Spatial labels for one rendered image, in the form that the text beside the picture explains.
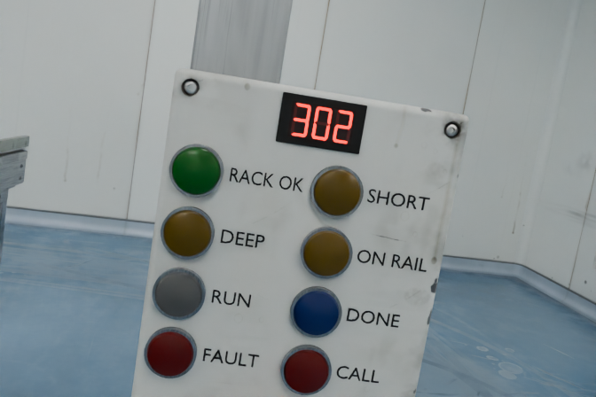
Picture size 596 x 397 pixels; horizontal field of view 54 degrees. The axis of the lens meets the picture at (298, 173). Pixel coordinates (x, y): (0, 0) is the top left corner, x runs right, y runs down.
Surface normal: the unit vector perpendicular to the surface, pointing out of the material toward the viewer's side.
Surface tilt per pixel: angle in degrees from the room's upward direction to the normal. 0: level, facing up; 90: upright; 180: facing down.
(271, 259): 90
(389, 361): 90
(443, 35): 90
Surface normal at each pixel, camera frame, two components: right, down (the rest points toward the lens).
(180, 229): 0.02, 0.09
